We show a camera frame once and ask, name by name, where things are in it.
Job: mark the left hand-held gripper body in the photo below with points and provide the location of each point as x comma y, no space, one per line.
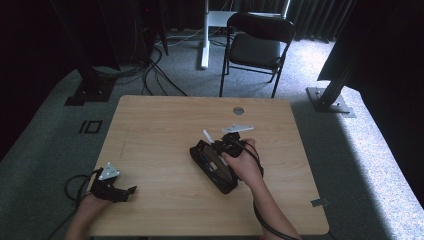
107,186

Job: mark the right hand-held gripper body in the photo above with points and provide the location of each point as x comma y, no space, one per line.
233,143

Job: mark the white pen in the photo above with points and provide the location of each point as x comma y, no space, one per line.
208,136

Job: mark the black pencil case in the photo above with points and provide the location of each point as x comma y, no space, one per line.
213,170

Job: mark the person's left hand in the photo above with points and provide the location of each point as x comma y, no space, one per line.
91,205

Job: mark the person's right hand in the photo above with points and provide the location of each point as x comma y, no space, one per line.
246,166

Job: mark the grey round table grommet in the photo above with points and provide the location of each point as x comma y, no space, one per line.
238,110

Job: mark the black folding chair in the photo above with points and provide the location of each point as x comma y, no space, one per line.
256,50

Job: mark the grey tape piece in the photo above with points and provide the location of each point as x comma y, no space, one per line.
320,202

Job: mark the black stand with grey base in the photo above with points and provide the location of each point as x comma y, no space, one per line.
330,96

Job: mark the dark curtain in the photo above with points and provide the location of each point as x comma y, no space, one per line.
310,16

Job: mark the black stand with base plate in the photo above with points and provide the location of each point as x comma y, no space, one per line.
90,83

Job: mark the white desk leg frame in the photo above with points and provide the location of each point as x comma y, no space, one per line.
208,30

